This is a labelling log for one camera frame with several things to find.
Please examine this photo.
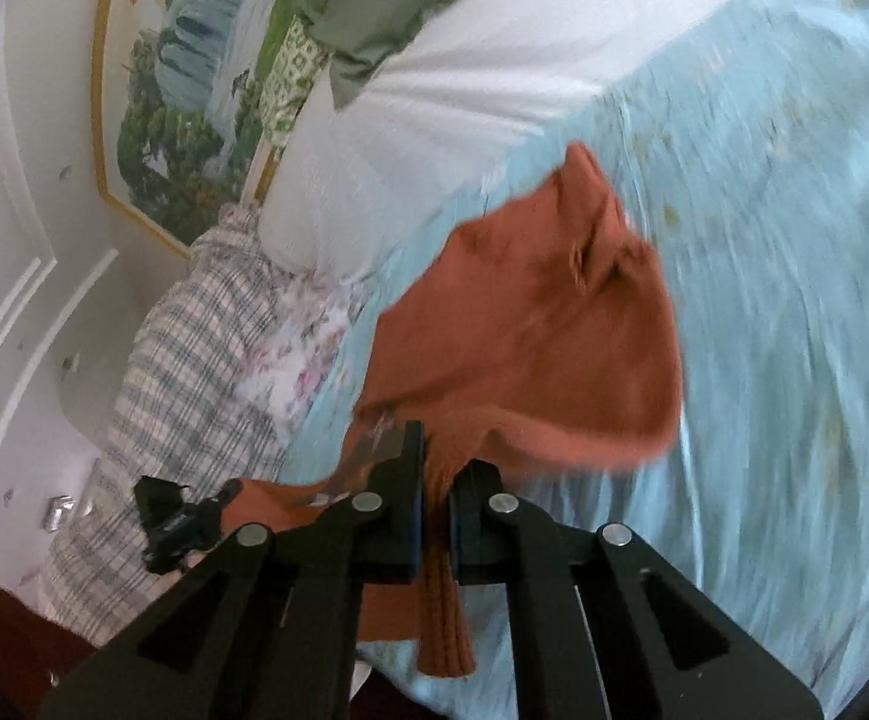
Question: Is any framed landscape painting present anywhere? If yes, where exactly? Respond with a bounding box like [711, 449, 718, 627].
[91, 0, 330, 260]

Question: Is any green white patterned cushion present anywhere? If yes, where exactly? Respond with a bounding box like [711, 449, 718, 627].
[258, 15, 330, 151]

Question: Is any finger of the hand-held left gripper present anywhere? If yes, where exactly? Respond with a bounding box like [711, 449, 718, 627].
[133, 475, 244, 577]

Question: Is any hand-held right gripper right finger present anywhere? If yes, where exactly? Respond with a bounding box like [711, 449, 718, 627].
[445, 459, 825, 720]

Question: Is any white blanket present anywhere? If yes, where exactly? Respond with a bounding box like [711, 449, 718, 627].
[261, 0, 817, 282]

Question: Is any floral pink pillow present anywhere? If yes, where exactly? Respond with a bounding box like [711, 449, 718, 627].
[235, 281, 368, 440]

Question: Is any rust orange knit garment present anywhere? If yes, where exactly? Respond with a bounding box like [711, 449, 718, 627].
[213, 141, 686, 680]

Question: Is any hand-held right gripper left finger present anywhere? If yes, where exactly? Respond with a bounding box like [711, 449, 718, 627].
[38, 420, 428, 720]

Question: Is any green pillow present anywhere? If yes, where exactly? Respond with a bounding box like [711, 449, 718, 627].
[295, 0, 510, 110]

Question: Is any plaid checked pillow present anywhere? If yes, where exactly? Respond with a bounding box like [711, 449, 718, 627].
[37, 202, 353, 650]

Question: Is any light blue patterned bed sheet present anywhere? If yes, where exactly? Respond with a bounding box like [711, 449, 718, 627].
[284, 0, 869, 720]

